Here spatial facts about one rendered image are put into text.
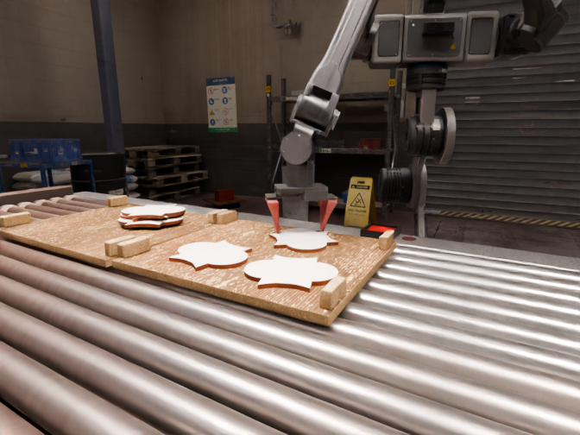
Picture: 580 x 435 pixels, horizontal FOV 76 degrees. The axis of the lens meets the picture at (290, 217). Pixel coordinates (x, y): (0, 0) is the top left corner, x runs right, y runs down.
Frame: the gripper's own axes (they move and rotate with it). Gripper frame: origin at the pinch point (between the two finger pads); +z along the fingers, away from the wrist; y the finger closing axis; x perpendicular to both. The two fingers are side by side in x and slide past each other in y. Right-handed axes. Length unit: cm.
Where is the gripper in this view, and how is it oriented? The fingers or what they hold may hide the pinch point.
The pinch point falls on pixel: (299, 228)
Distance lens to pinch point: 78.4
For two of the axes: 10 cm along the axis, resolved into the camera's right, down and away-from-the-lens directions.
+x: -1.7, -2.3, 9.6
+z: 0.0, 9.7, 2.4
